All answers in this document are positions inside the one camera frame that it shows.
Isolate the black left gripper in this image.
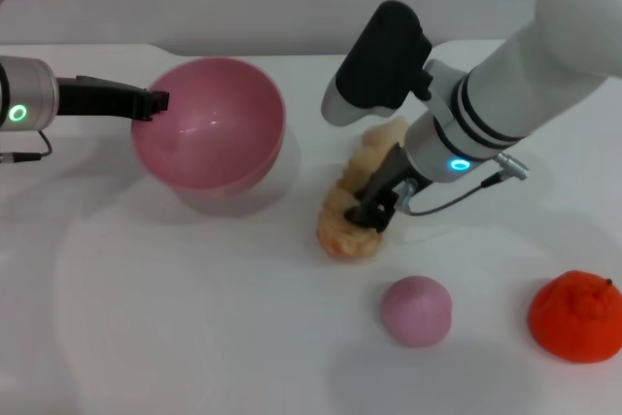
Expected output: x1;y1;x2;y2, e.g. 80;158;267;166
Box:
55;75;170;122

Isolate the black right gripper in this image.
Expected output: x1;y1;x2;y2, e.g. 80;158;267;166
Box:
345;142;432;233

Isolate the long ridged orange bread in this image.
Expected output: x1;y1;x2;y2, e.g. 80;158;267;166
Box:
315;142;395;260

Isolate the pink plastic bowl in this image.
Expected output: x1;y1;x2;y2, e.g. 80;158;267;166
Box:
130;57;287;191

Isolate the beige peach-shaped bun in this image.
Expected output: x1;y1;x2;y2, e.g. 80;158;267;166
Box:
362;116;413;156

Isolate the pink round bun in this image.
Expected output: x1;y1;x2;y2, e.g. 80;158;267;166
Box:
379;275;453;349

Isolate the orange-red persimmon bun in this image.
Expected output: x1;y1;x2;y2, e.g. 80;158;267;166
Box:
528;269;622;364

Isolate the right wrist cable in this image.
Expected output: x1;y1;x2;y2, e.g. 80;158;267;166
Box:
396;152;534;218

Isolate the wrist cable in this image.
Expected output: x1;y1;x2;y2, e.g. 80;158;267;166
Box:
0;130;53;163
396;152;534;218

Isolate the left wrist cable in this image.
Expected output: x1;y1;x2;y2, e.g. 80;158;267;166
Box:
0;130;53;163

